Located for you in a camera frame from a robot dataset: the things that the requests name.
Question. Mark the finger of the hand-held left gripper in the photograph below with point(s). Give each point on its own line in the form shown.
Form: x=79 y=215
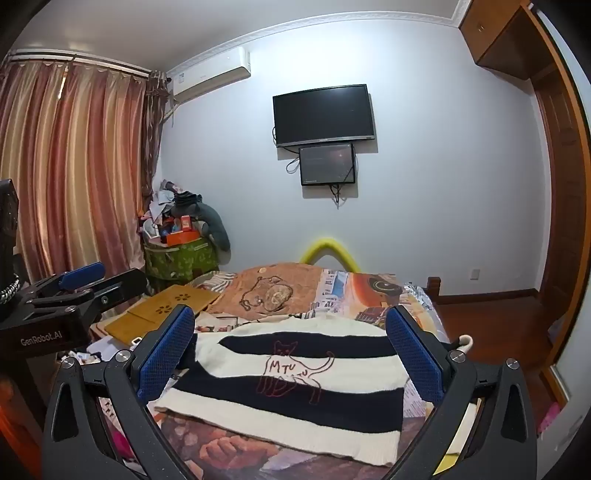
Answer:
x=120 y=288
x=83 y=273

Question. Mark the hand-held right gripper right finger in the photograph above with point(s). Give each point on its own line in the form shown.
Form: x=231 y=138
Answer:
x=415 y=350

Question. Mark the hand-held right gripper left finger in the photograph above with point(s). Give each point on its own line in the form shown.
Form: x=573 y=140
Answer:
x=166 y=346

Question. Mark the black and white striped sweater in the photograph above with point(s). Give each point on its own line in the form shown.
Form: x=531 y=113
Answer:
x=323 y=415

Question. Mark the pile of clothes and papers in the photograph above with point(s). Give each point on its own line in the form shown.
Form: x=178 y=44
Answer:
x=161 y=203

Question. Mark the plain bamboo board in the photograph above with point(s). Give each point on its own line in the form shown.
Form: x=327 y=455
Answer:
x=131 y=327

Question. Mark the scattered papers beside bed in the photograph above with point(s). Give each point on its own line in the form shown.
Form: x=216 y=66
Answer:
x=87 y=353

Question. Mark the green printed storage box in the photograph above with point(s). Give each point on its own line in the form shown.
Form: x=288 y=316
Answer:
x=180 y=263

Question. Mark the orange box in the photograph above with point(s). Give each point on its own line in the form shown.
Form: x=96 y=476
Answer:
x=182 y=237

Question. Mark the printed bedsheet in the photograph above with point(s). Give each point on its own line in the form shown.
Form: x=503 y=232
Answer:
x=351 y=286

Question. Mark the wooden baseboard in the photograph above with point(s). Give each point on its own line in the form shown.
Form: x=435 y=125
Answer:
x=489 y=295

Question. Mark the striped pink curtain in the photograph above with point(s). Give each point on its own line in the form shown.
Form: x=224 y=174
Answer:
x=69 y=161

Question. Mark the grey plush toy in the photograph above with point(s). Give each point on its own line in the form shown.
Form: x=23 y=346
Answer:
x=214 y=224

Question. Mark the white air conditioner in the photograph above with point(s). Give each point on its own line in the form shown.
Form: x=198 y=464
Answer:
x=212 y=74

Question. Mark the wooden overhead cabinet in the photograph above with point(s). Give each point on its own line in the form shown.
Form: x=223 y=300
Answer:
x=498 y=32

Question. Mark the wooden bed frame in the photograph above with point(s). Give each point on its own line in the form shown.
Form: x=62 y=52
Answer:
x=435 y=290

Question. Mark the white wall socket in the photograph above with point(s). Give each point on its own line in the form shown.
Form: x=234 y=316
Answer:
x=475 y=274

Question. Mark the small black wall monitor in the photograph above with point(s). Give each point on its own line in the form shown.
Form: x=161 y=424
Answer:
x=327 y=164

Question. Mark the white curtain rail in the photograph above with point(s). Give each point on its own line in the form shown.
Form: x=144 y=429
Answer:
x=78 y=60

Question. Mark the wooden wardrobe frame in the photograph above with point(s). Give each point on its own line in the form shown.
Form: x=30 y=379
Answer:
x=561 y=184

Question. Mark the large black wall television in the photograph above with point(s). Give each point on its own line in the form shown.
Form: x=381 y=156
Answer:
x=323 y=115

